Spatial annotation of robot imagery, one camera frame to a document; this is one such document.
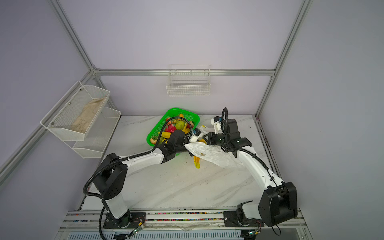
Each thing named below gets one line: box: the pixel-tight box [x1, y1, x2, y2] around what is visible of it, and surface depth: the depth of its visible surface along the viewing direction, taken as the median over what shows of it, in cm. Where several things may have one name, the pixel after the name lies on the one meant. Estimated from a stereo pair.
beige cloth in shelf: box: [70, 97, 106, 134], surface depth 80 cm
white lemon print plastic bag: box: [184, 142, 238, 169], surface depth 73 cm
